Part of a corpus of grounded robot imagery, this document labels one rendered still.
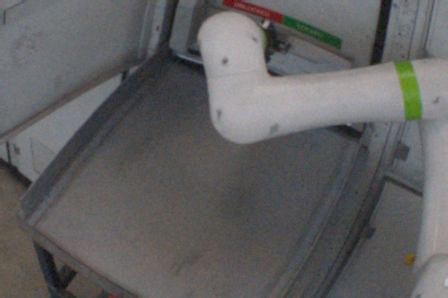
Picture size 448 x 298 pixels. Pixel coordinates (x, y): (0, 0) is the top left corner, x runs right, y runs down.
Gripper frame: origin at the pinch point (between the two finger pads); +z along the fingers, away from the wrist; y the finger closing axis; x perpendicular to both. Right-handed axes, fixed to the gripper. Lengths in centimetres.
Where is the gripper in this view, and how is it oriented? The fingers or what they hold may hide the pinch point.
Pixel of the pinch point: (273, 47)
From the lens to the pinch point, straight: 140.1
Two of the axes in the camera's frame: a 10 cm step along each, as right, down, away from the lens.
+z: 2.9, -1.1, 9.5
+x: 9.0, 3.7, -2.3
